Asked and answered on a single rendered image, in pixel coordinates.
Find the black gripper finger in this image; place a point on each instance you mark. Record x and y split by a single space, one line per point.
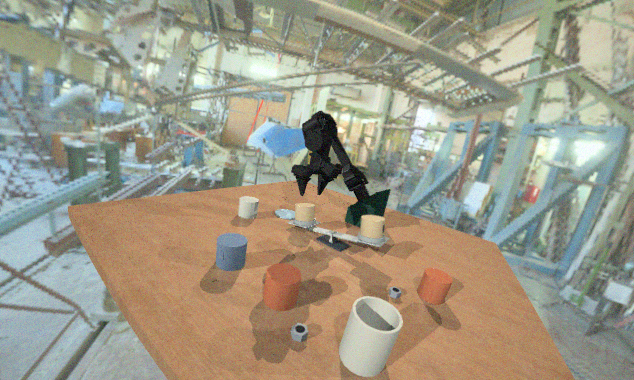
302 183
322 182

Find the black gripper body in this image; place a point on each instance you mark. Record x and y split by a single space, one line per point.
307 171

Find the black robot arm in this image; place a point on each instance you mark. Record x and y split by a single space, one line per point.
320 132

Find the orange cylinder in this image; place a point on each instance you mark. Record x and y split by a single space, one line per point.
282 285
434 286

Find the blue cylinder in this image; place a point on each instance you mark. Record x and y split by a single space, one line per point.
231 251

